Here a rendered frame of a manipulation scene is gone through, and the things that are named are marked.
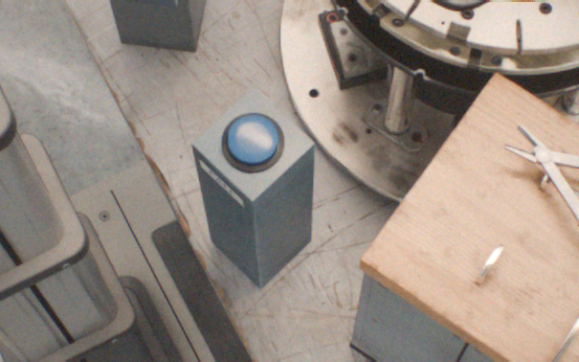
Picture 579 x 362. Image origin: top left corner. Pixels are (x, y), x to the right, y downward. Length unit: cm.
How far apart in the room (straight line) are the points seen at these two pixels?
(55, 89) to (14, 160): 127
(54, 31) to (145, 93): 95
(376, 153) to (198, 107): 19
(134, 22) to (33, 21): 99
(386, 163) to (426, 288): 33
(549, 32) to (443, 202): 16
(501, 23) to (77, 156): 125
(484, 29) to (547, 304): 22
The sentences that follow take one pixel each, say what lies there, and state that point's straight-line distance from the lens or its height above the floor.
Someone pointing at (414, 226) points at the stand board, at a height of 106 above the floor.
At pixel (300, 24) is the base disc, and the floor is 80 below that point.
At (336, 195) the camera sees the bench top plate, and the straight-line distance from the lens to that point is 128.
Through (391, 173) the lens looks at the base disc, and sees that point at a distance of 127.
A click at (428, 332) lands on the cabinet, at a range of 103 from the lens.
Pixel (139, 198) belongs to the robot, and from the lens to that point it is 184.
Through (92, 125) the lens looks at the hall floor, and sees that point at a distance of 218.
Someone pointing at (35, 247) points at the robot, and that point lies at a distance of 111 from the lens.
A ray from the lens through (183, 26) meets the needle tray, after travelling 129.
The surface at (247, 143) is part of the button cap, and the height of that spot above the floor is 104.
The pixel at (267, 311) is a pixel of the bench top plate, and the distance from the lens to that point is 124.
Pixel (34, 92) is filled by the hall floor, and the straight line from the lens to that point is 222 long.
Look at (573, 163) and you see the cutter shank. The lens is 98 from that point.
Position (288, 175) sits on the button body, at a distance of 103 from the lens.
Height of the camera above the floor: 198
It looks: 70 degrees down
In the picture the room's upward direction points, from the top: 2 degrees counter-clockwise
